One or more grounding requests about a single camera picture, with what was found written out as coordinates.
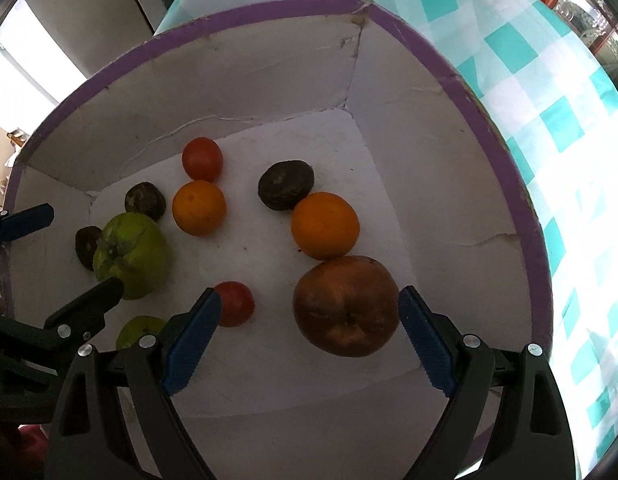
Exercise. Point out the white cardboard box purple rim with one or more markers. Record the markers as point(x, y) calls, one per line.
point(289, 110)

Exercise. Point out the grey refrigerator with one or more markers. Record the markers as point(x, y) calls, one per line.
point(89, 10)

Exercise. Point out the orange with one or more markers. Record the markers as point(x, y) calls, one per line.
point(199, 207)
point(325, 225)

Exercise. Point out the teal checkered tablecloth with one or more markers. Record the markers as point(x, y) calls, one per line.
point(514, 50)

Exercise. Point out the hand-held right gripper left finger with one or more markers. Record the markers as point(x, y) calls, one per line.
point(191, 347)

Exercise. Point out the red cloth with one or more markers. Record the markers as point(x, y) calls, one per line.
point(33, 442)

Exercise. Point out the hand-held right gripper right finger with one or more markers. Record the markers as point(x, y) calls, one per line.
point(429, 345)

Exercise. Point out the green persimmon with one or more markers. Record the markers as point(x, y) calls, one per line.
point(136, 255)
point(139, 332)

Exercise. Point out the cluttered wooden shelf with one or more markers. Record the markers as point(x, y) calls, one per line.
point(9, 160)

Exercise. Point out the wooden glass display cabinet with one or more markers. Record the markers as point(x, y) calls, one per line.
point(589, 10)

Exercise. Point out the dark passion fruit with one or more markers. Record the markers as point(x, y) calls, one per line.
point(285, 184)
point(145, 201)
point(86, 247)

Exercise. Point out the reddish brown apple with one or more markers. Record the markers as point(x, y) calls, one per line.
point(346, 305)

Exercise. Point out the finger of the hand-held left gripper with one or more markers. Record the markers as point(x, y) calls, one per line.
point(86, 305)
point(26, 222)

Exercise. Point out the red tomato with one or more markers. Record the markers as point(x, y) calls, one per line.
point(202, 158)
point(236, 303)

